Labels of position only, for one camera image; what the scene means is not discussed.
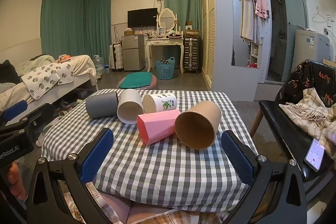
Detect teal laundry basket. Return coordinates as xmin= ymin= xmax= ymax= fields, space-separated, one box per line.
xmin=155 ymin=56 xmax=176 ymax=80

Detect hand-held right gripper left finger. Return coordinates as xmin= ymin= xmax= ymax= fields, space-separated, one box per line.
xmin=26 ymin=127 xmax=114 ymax=224

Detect green seat cushion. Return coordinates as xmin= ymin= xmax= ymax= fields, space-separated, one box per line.
xmin=119 ymin=72 xmax=153 ymax=89

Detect clear water jug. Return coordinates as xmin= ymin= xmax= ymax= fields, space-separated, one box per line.
xmin=92 ymin=54 xmax=106 ymax=71

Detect leaf patterned blanket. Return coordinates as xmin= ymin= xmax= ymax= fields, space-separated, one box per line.
xmin=20 ymin=62 xmax=74 ymax=100

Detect white washing machine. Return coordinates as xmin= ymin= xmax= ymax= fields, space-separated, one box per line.
xmin=291 ymin=29 xmax=332 ymax=83

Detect white dressing table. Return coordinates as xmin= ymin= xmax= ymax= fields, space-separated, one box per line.
xmin=146 ymin=37 xmax=184 ymax=74

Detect brown paper cup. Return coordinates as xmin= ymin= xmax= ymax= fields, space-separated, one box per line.
xmin=175 ymin=101 xmax=222 ymax=150

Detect oval vanity mirror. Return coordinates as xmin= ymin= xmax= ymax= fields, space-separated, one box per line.
xmin=157 ymin=8 xmax=178 ymax=32

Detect wire clothes hanger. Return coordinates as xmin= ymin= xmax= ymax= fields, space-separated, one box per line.
xmin=311 ymin=7 xmax=327 ymax=23

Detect cardboard boxes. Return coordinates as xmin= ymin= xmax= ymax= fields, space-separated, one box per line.
xmin=185 ymin=21 xmax=200 ymax=38

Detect shoes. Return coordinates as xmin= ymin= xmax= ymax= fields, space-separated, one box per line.
xmin=56 ymin=99 xmax=73 ymax=111

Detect white cup with green print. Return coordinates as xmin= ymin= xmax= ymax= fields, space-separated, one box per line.
xmin=142 ymin=92 xmax=178 ymax=114

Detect plain white cup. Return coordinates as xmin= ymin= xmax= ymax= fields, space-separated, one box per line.
xmin=117 ymin=89 xmax=144 ymax=125

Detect white slippers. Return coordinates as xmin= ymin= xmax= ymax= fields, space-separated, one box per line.
xmin=35 ymin=132 xmax=48 ymax=147

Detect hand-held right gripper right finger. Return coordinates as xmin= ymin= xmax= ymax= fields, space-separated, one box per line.
xmin=221 ymin=130 xmax=309 ymax=224

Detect dark printed cloth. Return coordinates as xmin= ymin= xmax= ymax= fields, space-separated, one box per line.
xmin=275 ymin=60 xmax=336 ymax=109

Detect bed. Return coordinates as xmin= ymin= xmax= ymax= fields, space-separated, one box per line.
xmin=0 ymin=54 xmax=98 ymax=110

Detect person's left hand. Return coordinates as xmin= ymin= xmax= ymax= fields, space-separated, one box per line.
xmin=6 ymin=162 xmax=27 ymax=200

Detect grey plastic cup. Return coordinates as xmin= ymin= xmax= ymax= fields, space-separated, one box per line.
xmin=85 ymin=92 xmax=119 ymax=119

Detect pink hanging towel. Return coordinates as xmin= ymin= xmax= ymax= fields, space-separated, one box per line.
xmin=254 ymin=0 xmax=270 ymax=20

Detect black chair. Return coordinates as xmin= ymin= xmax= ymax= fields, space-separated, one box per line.
xmin=249 ymin=59 xmax=336 ymax=204

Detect pink faceted cup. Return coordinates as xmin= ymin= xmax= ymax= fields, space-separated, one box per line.
xmin=137 ymin=109 xmax=182 ymax=146

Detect dark ribbed suitcase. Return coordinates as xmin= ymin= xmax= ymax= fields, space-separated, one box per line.
xmin=183 ymin=38 xmax=201 ymax=74

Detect pink cloth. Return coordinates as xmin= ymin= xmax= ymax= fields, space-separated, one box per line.
xmin=98 ymin=191 xmax=172 ymax=224

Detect black television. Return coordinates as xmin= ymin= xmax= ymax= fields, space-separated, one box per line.
xmin=127 ymin=8 xmax=158 ymax=28

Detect beige plaid scarf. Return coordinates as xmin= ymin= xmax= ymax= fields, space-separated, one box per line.
xmin=279 ymin=88 xmax=336 ymax=146

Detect louvered wardrobe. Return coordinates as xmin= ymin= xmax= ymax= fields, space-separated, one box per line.
xmin=200 ymin=0 xmax=219 ymax=91

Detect grey small fridge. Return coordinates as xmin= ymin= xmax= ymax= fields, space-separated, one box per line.
xmin=122 ymin=35 xmax=146 ymax=72

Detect smartphone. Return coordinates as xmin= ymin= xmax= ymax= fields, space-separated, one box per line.
xmin=304 ymin=138 xmax=326 ymax=173

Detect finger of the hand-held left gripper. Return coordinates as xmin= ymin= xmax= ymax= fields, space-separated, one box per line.
xmin=0 ymin=102 xmax=53 ymax=136
xmin=0 ymin=100 xmax=28 ymax=123

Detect grey checkered tablecloth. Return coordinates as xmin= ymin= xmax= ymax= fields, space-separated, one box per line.
xmin=42 ymin=89 xmax=259 ymax=214

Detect tall wall mirror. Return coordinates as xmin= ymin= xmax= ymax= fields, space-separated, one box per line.
xmin=228 ymin=0 xmax=270 ymax=69

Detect white hanging towel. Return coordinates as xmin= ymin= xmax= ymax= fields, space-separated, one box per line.
xmin=240 ymin=0 xmax=263 ymax=45

